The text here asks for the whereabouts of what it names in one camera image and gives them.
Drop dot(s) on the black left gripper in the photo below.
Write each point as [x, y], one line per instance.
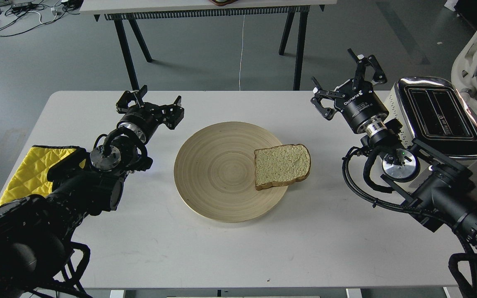
[144, 118]

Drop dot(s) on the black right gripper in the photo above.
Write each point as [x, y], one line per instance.
[360, 105]

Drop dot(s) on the slice of bread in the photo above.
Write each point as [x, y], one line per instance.
[282, 165]

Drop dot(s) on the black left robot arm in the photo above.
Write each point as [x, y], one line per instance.
[36, 247]

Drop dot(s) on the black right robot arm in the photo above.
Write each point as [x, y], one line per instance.
[414, 148]

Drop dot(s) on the chrome white toaster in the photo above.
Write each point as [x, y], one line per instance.
[431, 110]

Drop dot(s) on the round bamboo plate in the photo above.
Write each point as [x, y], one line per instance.
[214, 172]

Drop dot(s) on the white table with black legs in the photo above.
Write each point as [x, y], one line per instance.
[132, 10]

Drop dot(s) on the brown object on back table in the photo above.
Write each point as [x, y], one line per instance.
[222, 2]

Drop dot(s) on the yellow quilted cloth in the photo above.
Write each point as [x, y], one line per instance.
[31, 175]

